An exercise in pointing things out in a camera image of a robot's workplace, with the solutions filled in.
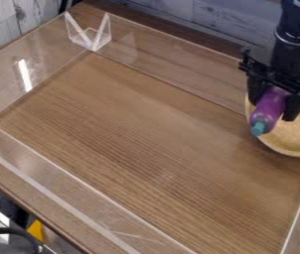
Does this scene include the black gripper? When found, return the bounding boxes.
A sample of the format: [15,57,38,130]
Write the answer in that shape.
[238,49,300,121]

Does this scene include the purple toy eggplant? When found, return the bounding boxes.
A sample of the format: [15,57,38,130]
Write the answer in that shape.
[249,86,289,137]

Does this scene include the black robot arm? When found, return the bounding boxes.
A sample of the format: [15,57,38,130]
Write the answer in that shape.
[238,0,300,121]

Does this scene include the brown wooden bowl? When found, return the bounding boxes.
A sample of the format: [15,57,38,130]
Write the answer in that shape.
[244,94,300,157]

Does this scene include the clear acrylic tray walls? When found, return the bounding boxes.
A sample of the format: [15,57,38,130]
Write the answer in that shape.
[0,4,300,254]

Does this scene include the yellow object under table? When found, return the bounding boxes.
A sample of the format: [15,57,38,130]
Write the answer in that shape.
[27,220,46,242]

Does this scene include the clear acrylic corner bracket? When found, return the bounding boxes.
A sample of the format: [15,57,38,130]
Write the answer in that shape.
[64,13,111,52]

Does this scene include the black cable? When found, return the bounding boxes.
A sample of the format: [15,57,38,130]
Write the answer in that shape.
[0,227,42,254]

